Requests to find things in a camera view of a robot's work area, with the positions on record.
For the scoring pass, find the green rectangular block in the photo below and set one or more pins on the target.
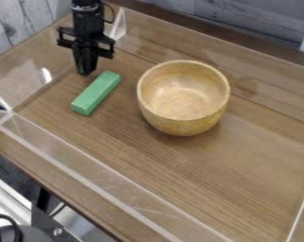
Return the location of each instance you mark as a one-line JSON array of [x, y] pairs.
[[94, 93]]

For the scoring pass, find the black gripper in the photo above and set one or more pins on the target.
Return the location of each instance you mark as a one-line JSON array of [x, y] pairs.
[[85, 37]]

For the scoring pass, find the black table leg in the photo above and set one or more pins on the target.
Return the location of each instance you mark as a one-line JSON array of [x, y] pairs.
[[42, 200]]

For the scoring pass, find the clear acrylic barrier wall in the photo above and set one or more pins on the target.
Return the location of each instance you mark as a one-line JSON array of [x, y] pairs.
[[226, 186]]

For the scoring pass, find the black metal base plate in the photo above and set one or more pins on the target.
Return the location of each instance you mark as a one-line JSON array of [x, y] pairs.
[[50, 227]]

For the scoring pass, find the clear acrylic corner bracket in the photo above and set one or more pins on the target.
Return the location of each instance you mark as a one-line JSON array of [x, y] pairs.
[[116, 30]]

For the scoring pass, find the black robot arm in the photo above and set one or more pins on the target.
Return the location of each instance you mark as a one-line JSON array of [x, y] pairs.
[[86, 3]]

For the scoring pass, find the brown wooden bowl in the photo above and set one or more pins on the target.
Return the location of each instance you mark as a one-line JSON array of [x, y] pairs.
[[182, 96]]

